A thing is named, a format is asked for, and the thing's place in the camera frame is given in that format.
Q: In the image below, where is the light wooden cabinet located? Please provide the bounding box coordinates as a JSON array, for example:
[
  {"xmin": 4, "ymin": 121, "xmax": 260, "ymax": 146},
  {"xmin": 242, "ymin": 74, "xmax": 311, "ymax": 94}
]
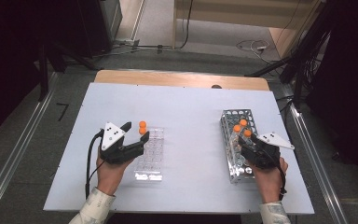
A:
[{"xmin": 172, "ymin": 0, "xmax": 324, "ymax": 60}]

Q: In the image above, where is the black metal stand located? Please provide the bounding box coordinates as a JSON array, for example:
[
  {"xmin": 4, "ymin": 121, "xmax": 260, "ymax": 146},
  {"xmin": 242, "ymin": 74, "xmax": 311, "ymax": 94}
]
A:
[{"xmin": 36, "ymin": 42, "xmax": 49, "ymax": 103}]

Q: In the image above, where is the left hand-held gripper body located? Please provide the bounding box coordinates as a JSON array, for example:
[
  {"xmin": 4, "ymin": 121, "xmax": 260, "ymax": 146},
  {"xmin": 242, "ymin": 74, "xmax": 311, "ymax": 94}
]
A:
[{"xmin": 99, "ymin": 121, "xmax": 145, "ymax": 165}]

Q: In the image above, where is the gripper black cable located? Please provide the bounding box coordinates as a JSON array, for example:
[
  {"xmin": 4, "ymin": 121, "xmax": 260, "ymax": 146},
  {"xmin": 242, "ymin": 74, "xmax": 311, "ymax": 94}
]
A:
[
  {"xmin": 85, "ymin": 129, "xmax": 105, "ymax": 200},
  {"xmin": 272, "ymin": 154, "xmax": 288, "ymax": 201}
]

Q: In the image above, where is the black tripod stand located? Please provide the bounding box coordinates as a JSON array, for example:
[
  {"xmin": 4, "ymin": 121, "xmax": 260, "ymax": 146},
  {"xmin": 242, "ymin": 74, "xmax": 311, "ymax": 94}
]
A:
[{"xmin": 244, "ymin": 0, "xmax": 335, "ymax": 110}]

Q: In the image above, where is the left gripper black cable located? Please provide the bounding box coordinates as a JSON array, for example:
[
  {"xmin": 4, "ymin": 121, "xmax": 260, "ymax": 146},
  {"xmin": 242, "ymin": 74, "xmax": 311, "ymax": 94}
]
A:
[{"xmin": 85, "ymin": 129, "xmax": 105, "ymax": 200}]

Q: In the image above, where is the person's left hand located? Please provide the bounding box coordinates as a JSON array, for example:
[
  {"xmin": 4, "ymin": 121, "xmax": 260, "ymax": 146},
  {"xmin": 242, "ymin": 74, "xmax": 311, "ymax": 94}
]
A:
[{"xmin": 95, "ymin": 148, "xmax": 135, "ymax": 197}]

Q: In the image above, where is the metal test tube rack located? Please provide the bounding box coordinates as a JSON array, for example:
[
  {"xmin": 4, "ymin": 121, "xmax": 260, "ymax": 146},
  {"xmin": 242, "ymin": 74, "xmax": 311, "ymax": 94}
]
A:
[{"xmin": 219, "ymin": 108, "xmax": 262, "ymax": 184}]

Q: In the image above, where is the person's right hand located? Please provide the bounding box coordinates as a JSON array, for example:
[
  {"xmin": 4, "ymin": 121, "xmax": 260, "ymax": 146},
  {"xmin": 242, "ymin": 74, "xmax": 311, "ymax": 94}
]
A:
[{"xmin": 249, "ymin": 156, "xmax": 290, "ymax": 204}]

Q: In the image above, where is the metal floor rail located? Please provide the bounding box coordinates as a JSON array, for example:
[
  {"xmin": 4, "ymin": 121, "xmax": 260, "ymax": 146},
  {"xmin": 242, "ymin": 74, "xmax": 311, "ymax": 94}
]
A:
[
  {"xmin": 0, "ymin": 71, "xmax": 61, "ymax": 220},
  {"xmin": 286, "ymin": 102, "xmax": 350, "ymax": 224}
]

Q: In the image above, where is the white floor cable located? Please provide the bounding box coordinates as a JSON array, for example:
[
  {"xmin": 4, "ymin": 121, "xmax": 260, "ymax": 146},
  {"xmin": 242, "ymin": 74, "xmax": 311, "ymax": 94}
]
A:
[{"xmin": 235, "ymin": 38, "xmax": 270, "ymax": 61}]

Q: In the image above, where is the dark cabinet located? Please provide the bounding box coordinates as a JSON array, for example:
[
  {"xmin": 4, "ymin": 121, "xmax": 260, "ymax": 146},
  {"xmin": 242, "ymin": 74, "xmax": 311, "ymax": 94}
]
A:
[{"xmin": 76, "ymin": 0, "xmax": 123, "ymax": 59}]

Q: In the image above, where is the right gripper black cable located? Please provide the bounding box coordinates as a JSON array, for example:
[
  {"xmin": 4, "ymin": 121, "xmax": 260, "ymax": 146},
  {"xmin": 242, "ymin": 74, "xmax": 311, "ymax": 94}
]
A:
[{"xmin": 272, "ymin": 154, "xmax": 288, "ymax": 201}]

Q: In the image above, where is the clear plastic tube rack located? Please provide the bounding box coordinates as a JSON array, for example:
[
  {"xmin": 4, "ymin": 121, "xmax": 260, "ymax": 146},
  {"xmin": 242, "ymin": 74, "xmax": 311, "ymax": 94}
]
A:
[{"xmin": 133, "ymin": 125, "xmax": 165, "ymax": 182}]

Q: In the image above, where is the wooden table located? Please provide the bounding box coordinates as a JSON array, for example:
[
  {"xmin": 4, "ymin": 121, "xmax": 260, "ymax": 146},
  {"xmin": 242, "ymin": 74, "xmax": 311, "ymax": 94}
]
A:
[{"xmin": 93, "ymin": 69, "xmax": 270, "ymax": 91}]

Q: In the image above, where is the black floor cable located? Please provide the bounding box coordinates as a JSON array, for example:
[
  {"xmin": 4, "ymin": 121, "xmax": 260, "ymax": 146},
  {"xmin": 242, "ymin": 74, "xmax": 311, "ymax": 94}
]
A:
[{"xmin": 111, "ymin": 0, "xmax": 195, "ymax": 53}]

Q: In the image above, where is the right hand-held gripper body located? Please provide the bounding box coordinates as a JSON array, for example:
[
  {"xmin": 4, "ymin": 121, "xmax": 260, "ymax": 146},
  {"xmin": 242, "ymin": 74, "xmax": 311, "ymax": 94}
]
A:
[{"xmin": 240, "ymin": 132, "xmax": 296, "ymax": 170}]

